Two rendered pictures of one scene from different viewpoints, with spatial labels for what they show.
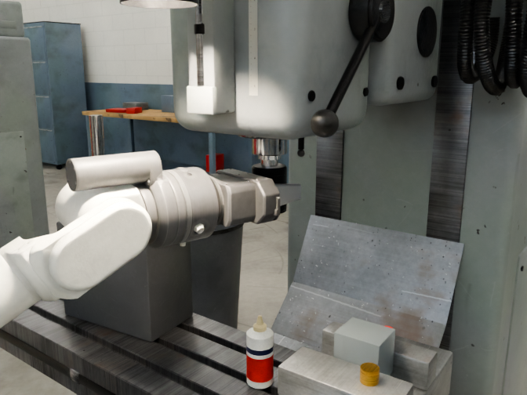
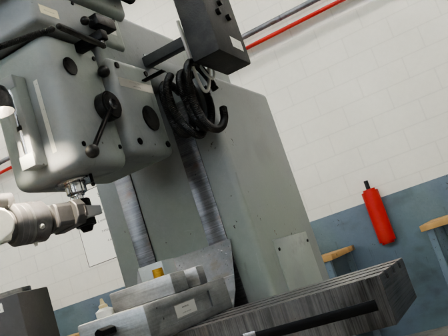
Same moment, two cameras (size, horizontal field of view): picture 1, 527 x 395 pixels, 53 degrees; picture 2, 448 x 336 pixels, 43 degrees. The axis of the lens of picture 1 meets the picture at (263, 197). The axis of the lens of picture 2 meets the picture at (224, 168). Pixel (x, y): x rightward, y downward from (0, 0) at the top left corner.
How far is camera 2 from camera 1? 0.75 m
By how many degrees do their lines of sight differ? 27
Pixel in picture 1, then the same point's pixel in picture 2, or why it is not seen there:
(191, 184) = (33, 204)
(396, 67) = (134, 133)
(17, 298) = not seen: outside the picture
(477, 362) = not seen: hidden behind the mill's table
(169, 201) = (21, 211)
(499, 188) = (233, 195)
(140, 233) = (9, 223)
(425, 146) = (187, 191)
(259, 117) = (60, 161)
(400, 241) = (195, 257)
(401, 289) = not seen: hidden behind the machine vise
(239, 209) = (64, 215)
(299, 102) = (77, 147)
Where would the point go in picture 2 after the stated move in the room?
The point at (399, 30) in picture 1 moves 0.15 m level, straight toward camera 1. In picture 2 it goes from (129, 115) to (114, 99)
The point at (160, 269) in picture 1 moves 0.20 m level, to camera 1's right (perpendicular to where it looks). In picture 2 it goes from (31, 315) to (112, 289)
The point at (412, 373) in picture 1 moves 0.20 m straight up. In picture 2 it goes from (191, 278) to (163, 189)
